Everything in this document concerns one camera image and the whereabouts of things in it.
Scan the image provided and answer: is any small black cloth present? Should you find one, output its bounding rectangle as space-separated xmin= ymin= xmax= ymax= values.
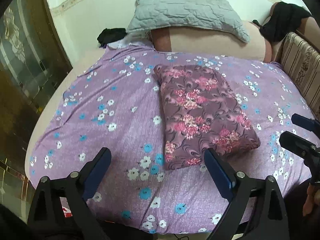
xmin=97 ymin=28 xmax=127 ymax=48

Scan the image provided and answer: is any purple floral bed sheet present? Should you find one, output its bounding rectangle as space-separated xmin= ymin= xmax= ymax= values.
xmin=28 ymin=46 xmax=319 ymax=234

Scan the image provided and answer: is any maroon floral shirt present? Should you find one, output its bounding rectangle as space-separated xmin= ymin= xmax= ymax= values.
xmin=154 ymin=64 xmax=260 ymax=170

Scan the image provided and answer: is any black garment on headboard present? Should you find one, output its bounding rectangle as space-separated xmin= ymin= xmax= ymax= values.
xmin=252 ymin=2 xmax=312 ymax=43

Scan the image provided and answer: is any grey quilted pillow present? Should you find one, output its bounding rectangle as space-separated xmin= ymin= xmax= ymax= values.
xmin=126 ymin=0 xmax=250 ymax=43

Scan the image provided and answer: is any wooden glass door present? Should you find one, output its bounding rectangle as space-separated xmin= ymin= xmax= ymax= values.
xmin=0 ymin=0 xmax=73 ymax=205

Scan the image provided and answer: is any striped beige headboard cushion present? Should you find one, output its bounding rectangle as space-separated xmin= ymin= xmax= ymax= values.
xmin=272 ymin=32 xmax=319 ymax=119

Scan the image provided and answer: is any person's right hand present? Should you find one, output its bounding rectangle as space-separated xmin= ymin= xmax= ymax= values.
xmin=303 ymin=184 xmax=320 ymax=217

